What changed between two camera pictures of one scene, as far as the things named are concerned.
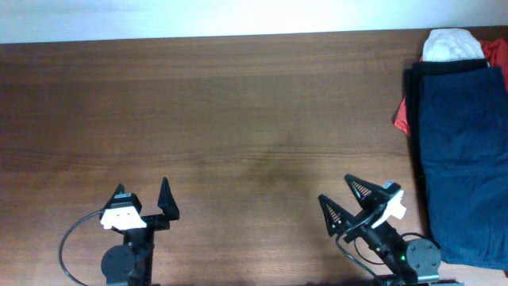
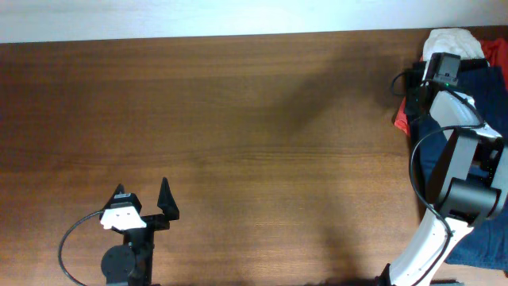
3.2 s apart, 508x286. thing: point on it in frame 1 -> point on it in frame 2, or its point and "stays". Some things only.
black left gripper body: [152, 222] stays
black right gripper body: [358, 223] -> [415, 89]
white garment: [451, 44] stays
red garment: [495, 52] stays
